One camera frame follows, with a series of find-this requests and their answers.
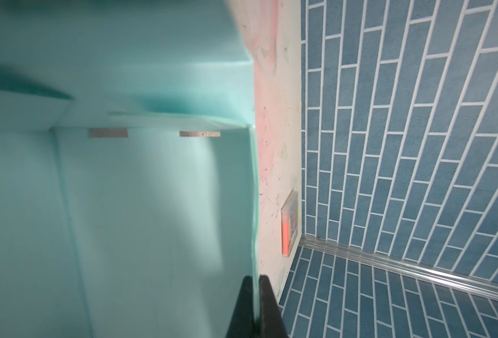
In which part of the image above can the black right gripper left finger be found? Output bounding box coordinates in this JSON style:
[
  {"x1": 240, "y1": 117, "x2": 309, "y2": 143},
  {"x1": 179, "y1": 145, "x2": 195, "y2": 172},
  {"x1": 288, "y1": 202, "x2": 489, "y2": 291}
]
[{"x1": 226, "y1": 276, "x2": 254, "y2": 338}]

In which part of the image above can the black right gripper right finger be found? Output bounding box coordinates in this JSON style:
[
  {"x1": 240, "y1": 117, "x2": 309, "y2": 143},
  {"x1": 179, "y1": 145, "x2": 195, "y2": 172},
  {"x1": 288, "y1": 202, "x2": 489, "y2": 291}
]
[{"x1": 259, "y1": 275, "x2": 288, "y2": 338}]

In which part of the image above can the light teal paper box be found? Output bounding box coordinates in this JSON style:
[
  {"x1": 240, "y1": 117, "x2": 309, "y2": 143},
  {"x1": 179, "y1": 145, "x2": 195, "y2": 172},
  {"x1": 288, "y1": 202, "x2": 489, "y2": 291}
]
[{"x1": 0, "y1": 1, "x2": 259, "y2": 337}]

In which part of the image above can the clear box of markers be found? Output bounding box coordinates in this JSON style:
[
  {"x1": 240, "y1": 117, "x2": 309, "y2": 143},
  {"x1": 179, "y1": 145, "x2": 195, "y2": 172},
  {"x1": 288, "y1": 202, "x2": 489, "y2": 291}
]
[{"x1": 281, "y1": 190, "x2": 299, "y2": 257}]

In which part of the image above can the aluminium right corner post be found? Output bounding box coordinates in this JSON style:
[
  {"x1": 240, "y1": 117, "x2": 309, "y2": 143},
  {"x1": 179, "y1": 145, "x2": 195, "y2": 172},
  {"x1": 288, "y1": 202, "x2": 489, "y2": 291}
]
[{"x1": 300, "y1": 235, "x2": 498, "y2": 301}]

